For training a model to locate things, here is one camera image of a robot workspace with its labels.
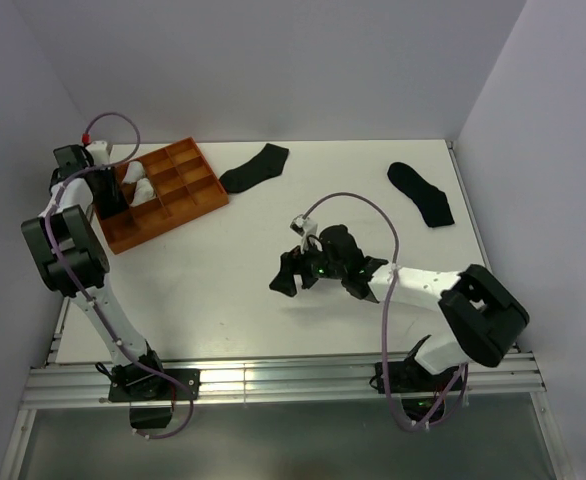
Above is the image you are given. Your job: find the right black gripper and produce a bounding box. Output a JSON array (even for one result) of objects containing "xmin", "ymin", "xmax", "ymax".
[{"xmin": 270, "ymin": 233, "xmax": 347, "ymax": 296}]

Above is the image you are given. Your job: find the aluminium frame rail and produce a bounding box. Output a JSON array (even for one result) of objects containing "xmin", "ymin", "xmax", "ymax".
[{"xmin": 1, "ymin": 140, "xmax": 574, "ymax": 479}]

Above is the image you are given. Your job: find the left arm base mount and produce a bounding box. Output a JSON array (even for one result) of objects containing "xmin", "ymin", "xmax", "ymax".
[{"xmin": 108, "ymin": 368, "xmax": 201, "ymax": 433}]

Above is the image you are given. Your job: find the black sock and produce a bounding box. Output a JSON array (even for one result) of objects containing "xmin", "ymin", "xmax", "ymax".
[
  {"xmin": 387, "ymin": 162, "xmax": 455, "ymax": 228},
  {"xmin": 219, "ymin": 143, "xmax": 290, "ymax": 194}
]

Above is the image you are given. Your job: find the lower white rolled sock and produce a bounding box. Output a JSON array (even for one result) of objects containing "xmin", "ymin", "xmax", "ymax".
[{"xmin": 130, "ymin": 178, "xmax": 157, "ymax": 207}]

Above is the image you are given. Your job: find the upper white rolled sock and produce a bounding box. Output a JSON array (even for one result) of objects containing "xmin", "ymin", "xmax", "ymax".
[{"xmin": 122, "ymin": 160, "xmax": 146, "ymax": 185}]

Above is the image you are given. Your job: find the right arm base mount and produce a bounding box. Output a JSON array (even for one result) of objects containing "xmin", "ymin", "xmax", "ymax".
[{"xmin": 369, "ymin": 359, "xmax": 463, "ymax": 394}]

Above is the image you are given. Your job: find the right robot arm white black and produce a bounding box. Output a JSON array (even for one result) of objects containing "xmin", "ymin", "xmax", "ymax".
[{"xmin": 269, "ymin": 217, "xmax": 530, "ymax": 393}]

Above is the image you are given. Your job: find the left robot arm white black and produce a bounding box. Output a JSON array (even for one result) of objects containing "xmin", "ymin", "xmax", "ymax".
[{"xmin": 21, "ymin": 145, "xmax": 169, "ymax": 400}]

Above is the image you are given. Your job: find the white rolled sock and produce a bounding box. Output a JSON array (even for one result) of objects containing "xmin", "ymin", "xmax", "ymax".
[
  {"xmin": 122, "ymin": 160, "xmax": 146, "ymax": 185},
  {"xmin": 130, "ymin": 178, "xmax": 157, "ymax": 207}
]

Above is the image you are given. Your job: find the orange compartment tray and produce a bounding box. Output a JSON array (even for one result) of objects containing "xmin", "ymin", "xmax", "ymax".
[{"xmin": 97, "ymin": 137, "xmax": 229, "ymax": 255}]

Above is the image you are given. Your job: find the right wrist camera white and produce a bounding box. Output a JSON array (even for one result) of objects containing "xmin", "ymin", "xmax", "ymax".
[{"xmin": 290, "ymin": 214, "xmax": 318, "ymax": 253}]

